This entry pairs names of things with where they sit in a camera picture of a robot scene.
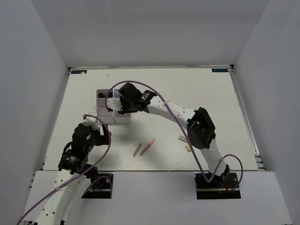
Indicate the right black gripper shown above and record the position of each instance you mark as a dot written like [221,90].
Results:
[123,101]

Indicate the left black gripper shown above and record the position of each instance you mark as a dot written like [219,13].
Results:
[102,139]

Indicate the clear blue spray bottle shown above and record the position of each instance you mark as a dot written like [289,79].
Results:
[116,94]

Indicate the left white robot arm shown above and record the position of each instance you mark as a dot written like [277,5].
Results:
[74,175]

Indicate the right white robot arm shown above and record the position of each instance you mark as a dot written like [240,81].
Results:
[197,125]

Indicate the right white compartment organizer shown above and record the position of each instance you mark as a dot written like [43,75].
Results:
[121,118]

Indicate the white compartment organizer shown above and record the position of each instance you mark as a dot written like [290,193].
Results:
[121,118]
[102,111]

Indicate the left white compartment organizer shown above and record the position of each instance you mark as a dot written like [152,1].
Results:
[102,111]

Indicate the yellow highlighter pen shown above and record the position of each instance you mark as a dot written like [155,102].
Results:
[138,147]

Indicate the orange highlighter pen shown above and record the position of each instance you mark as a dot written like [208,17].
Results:
[147,147]

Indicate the left blue table label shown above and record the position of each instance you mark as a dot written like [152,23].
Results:
[78,71]

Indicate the blue table label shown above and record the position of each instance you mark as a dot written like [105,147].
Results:
[78,71]
[219,70]

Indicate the white dirty eraser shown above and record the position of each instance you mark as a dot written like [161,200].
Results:
[182,138]

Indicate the small yellow eraser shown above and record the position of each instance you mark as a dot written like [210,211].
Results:
[188,148]

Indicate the right blue table label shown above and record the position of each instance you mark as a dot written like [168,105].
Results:
[219,70]

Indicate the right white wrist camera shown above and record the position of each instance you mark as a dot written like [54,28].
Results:
[114,104]

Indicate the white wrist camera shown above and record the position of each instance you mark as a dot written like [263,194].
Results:
[91,120]
[114,104]

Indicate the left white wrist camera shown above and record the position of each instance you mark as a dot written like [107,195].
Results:
[91,120]

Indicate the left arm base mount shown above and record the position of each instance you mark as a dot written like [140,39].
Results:
[102,188]

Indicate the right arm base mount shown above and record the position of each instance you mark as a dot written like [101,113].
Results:
[209,191]

